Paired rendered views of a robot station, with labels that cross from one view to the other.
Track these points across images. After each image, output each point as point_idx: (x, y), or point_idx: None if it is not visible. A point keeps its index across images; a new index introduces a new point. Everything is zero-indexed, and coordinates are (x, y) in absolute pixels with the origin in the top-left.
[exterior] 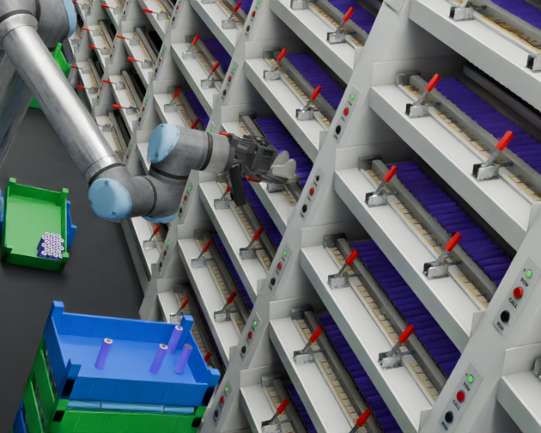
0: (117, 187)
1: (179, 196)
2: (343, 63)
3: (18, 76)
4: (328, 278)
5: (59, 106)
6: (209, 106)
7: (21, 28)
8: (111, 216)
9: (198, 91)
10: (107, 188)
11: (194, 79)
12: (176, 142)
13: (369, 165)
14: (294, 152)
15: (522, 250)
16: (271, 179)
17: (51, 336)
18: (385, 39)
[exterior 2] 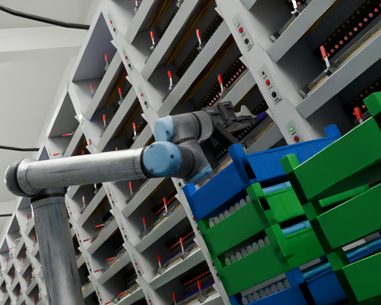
0: (159, 141)
1: (202, 152)
2: (217, 31)
3: (53, 222)
4: (326, 73)
5: (87, 159)
6: (179, 210)
7: (32, 163)
8: (171, 160)
9: (167, 221)
10: (154, 147)
11: (160, 224)
12: (171, 117)
13: (279, 36)
14: None
15: None
16: (242, 116)
17: (203, 196)
18: None
